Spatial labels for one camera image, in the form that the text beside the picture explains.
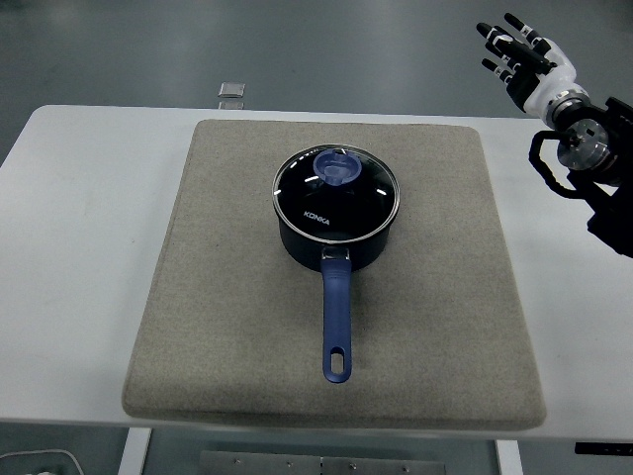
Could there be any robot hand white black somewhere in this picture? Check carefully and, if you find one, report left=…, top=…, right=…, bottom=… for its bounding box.
left=476, top=13, right=590, bottom=121

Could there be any glass pot lid blue knob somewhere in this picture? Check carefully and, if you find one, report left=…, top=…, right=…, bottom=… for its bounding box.
left=272, top=144, right=402, bottom=245

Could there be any black table control panel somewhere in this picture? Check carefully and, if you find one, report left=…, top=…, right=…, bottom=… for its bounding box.
left=574, top=441, right=633, bottom=455

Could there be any beige fabric mat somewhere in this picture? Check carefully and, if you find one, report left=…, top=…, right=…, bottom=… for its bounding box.
left=121, top=118, right=548, bottom=430

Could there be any white table leg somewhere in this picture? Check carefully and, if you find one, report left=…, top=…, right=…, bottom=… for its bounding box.
left=117, top=426, right=153, bottom=475
left=494, top=438, right=523, bottom=475

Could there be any grey metal plate with screws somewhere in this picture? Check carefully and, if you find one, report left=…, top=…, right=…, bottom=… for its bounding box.
left=199, top=449, right=446, bottom=475

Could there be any black saucepan blue handle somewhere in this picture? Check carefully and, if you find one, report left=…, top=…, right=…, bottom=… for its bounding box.
left=271, top=147, right=402, bottom=386

